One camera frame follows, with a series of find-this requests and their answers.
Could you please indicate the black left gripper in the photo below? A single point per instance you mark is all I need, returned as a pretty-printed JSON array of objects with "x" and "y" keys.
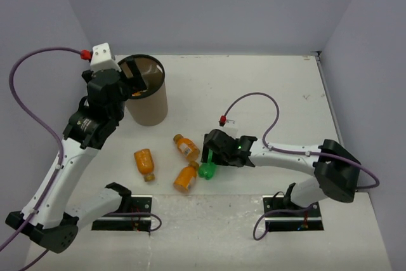
[{"x": 137, "y": 80}]

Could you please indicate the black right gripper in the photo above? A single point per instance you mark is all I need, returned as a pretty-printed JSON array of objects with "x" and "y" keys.
[{"x": 219, "y": 160}]

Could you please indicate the green plastic bottle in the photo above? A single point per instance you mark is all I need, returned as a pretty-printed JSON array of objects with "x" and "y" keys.
[{"x": 207, "y": 169}]

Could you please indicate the orange juice bottle barcode label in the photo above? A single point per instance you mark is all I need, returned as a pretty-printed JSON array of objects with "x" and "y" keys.
[{"x": 186, "y": 147}]

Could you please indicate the plain orange juice bottle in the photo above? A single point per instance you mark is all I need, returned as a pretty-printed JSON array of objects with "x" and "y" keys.
[{"x": 186, "y": 178}]

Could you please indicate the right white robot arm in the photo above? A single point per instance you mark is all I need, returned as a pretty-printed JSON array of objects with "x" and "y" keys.
[{"x": 332, "y": 169}]

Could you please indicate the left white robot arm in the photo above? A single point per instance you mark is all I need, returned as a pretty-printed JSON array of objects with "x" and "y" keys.
[{"x": 46, "y": 219}]

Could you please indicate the tan cylindrical bin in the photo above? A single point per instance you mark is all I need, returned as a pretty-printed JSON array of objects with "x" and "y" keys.
[{"x": 151, "y": 108}]

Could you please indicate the orange bottle yellow cap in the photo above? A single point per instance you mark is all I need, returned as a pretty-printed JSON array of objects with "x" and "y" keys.
[{"x": 145, "y": 164}]

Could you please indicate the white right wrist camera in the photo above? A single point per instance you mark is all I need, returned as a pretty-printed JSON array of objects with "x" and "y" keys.
[{"x": 230, "y": 128}]

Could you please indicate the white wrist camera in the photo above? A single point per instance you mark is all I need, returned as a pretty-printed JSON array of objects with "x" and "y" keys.
[
  {"x": 230, "y": 128},
  {"x": 102, "y": 58}
]

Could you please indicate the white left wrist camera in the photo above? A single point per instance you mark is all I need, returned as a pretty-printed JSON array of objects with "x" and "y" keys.
[{"x": 102, "y": 58}]

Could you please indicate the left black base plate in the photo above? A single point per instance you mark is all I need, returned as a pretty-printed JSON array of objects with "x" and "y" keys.
[{"x": 138, "y": 204}]

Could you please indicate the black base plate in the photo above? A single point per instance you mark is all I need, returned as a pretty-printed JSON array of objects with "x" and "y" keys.
[
  {"x": 289, "y": 222},
  {"x": 138, "y": 204}
]

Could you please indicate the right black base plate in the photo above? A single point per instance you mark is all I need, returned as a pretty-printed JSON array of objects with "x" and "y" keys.
[{"x": 289, "y": 222}]

